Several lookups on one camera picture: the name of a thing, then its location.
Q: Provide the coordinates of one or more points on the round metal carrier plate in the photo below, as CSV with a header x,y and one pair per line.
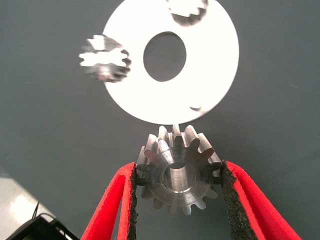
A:
x,y
207,70

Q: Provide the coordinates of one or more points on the black robot base chassis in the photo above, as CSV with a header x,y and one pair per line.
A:
x,y
42,228

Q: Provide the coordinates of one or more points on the steel planetary gear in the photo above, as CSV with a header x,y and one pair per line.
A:
x,y
105,60
187,12
185,155

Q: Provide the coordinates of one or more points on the dark grey table cloth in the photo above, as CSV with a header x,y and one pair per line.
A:
x,y
50,112

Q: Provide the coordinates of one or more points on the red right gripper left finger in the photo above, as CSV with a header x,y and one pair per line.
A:
x,y
110,207

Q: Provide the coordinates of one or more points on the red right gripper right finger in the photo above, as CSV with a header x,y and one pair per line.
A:
x,y
257,207

